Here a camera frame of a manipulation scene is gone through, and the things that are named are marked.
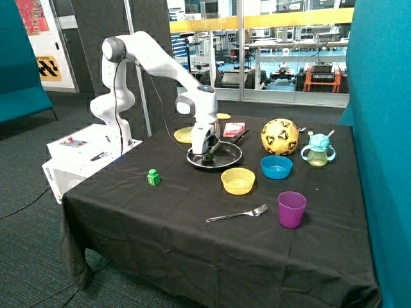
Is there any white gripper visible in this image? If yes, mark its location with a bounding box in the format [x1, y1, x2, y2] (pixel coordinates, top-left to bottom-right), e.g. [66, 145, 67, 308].
[191, 123, 220, 160]

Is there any green toy capsicum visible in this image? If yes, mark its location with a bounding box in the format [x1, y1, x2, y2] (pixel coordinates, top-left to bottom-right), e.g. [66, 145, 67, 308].
[204, 153, 214, 162]

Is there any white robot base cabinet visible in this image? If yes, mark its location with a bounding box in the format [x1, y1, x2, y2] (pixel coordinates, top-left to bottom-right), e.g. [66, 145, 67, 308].
[42, 124, 141, 204]

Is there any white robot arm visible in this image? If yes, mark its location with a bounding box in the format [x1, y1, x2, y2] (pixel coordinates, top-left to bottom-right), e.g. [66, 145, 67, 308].
[90, 31, 220, 155]

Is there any yellow plastic plate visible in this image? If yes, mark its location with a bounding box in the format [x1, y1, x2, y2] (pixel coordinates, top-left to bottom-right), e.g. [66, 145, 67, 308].
[173, 126, 192, 144]

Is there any black frying pan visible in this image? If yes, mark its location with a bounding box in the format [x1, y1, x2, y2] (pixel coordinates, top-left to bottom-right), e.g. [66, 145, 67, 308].
[186, 128, 249, 169]

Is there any pink red box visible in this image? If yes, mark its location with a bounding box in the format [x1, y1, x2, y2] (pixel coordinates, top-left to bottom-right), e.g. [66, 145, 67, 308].
[223, 123, 245, 138]

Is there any yellow plastic bowl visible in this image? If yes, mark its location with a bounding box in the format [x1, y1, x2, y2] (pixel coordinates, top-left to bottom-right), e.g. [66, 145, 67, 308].
[220, 167, 256, 195]

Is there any green toy block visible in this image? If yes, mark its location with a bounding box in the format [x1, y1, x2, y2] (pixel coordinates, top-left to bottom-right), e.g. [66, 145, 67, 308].
[147, 169, 161, 186]

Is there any blue plastic bowl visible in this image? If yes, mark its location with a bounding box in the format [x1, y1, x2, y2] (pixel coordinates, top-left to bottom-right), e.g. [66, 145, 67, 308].
[260, 155, 293, 180]

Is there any yellow soccer ball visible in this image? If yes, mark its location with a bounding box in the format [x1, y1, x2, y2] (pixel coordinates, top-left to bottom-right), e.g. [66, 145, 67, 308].
[261, 118, 299, 156]

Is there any silver metal fork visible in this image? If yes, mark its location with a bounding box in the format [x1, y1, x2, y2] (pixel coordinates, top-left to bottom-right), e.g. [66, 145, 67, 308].
[205, 204, 268, 223]

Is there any black tablecloth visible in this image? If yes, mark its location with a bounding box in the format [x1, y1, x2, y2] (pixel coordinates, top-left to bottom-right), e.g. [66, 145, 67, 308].
[58, 115, 381, 307]

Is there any purple plastic cup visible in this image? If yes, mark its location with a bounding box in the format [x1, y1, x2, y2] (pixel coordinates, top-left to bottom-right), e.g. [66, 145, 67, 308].
[278, 191, 307, 228]

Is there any teal sippy cup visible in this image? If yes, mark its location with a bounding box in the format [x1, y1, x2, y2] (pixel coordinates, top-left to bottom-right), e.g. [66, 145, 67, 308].
[301, 130, 336, 167]

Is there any orange black wheeled robot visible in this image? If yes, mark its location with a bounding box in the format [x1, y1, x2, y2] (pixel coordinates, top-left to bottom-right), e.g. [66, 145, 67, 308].
[295, 62, 349, 94]

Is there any white lab workbench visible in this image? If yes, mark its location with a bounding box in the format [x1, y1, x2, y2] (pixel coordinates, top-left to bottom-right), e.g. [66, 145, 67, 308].
[249, 38, 348, 91]

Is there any teal partition panel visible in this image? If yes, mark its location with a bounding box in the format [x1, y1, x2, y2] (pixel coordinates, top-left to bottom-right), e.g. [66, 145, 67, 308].
[340, 1, 410, 307]

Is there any yellow black sign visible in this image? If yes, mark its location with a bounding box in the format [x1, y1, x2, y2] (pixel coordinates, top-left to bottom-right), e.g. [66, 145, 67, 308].
[36, 55, 62, 82]

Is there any teal sofa bench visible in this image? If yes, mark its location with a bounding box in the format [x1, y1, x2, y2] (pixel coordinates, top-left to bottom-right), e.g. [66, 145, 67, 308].
[0, 0, 53, 124]

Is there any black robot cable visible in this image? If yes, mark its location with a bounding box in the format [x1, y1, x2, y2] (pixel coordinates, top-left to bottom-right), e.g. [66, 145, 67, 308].
[114, 56, 206, 160]

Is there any red wall poster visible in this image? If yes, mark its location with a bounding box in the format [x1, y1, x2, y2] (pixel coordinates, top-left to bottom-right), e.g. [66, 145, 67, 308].
[15, 0, 50, 36]

